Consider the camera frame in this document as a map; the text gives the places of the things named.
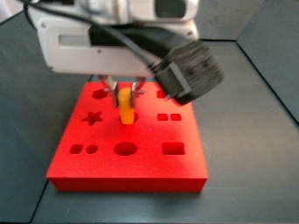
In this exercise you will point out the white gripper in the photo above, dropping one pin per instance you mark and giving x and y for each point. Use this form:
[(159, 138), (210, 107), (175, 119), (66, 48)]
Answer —
[(78, 49)]

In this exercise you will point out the yellow oval peg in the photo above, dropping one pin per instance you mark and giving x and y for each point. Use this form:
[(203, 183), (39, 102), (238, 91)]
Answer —
[(126, 110)]

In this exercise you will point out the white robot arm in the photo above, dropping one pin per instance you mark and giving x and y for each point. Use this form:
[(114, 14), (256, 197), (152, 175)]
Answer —
[(88, 11)]

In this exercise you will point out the red shape sorting board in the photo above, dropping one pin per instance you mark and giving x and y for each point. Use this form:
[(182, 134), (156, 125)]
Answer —
[(150, 156)]

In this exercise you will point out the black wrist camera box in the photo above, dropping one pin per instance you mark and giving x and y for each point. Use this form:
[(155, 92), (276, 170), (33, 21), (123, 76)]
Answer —
[(188, 73)]

